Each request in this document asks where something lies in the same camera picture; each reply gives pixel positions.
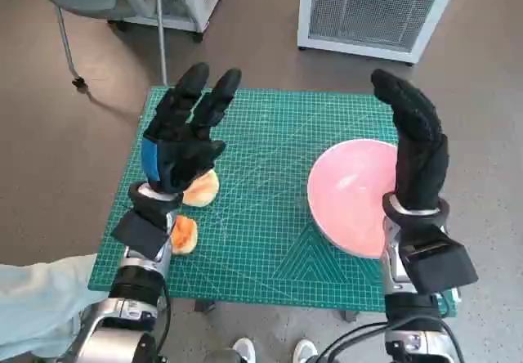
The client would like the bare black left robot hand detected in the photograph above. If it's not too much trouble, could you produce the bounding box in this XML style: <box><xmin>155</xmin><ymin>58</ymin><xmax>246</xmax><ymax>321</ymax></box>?
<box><xmin>141</xmin><ymin>62</ymin><xmax>243</xmax><ymax>195</ymax></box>

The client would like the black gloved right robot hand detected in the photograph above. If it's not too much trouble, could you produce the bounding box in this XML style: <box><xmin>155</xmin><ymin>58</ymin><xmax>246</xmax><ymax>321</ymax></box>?
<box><xmin>370</xmin><ymin>68</ymin><xmax>449</xmax><ymax>211</ymax></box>

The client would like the round pale bread bun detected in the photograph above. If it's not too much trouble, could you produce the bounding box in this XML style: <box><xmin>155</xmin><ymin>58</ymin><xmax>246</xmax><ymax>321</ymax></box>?
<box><xmin>181</xmin><ymin>169</ymin><xmax>221</xmax><ymax>208</ymax></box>

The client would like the rectangular braided orange bread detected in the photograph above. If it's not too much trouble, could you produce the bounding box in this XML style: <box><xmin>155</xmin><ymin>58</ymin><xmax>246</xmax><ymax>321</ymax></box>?
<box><xmin>169</xmin><ymin>214</ymin><xmax>199</xmax><ymax>255</ymax></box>

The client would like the pink bowl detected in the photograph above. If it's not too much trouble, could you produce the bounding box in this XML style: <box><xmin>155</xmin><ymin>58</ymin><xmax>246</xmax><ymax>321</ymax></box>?
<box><xmin>306</xmin><ymin>138</ymin><xmax>400</xmax><ymax>258</ymax></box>

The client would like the green cutting mat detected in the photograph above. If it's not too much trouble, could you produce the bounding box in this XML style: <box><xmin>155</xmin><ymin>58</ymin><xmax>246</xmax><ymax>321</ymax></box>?
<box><xmin>87</xmin><ymin>87</ymin><xmax>458</xmax><ymax>313</ymax></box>

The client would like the thin silver metal pole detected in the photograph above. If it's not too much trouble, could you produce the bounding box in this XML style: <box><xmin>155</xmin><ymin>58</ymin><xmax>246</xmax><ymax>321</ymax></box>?
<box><xmin>154</xmin><ymin>0</ymin><xmax>169</xmax><ymax>86</ymax></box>

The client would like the large white mesh cabinet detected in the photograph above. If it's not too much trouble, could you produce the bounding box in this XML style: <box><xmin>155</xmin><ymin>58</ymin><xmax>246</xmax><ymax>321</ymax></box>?
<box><xmin>297</xmin><ymin>0</ymin><xmax>479</xmax><ymax>66</ymax></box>

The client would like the person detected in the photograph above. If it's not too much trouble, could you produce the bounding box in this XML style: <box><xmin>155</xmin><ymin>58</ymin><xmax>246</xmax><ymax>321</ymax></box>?
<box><xmin>0</xmin><ymin>253</ymin><xmax>110</xmax><ymax>360</ymax></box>

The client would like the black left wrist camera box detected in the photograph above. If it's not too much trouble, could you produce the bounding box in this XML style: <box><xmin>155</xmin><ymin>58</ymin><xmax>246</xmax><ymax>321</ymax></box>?
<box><xmin>110</xmin><ymin>210</ymin><xmax>172</xmax><ymax>260</ymax></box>

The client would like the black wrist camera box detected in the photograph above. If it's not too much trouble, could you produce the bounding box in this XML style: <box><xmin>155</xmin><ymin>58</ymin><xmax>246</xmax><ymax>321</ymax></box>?
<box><xmin>110</xmin><ymin>210</ymin><xmax>172</xmax><ymax>260</ymax></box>
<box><xmin>400</xmin><ymin>223</ymin><xmax>479</xmax><ymax>297</ymax></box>

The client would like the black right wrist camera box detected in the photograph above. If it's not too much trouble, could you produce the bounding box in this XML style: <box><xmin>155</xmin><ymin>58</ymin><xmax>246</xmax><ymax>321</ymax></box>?
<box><xmin>400</xmin><ymin>223</ymin><xmax>479</xmax><ymax>297</ymax></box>

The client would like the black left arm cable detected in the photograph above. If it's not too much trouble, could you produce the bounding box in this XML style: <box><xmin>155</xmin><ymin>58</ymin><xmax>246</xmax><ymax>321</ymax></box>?
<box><xmin>157</xmin><ymin>285</ymin><xmax>173</xmax><ymax>363</ymax></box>

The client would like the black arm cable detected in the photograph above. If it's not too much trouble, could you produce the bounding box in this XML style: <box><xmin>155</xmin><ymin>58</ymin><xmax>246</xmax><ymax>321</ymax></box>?
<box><xmin>316</xmin><ymin>321</ymin><xmax>467</xmax><ymax>363</ymax></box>
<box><xmin>157</xmin><ymin>285</ymin><xmax>173</xmax><ymax>363</ymax></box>

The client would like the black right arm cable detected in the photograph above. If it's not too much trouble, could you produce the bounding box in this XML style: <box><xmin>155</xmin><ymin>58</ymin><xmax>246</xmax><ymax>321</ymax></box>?
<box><xmin>316</xmin><ymin>321</ymin><xmax>467</xmax><ymax>363</ymax></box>

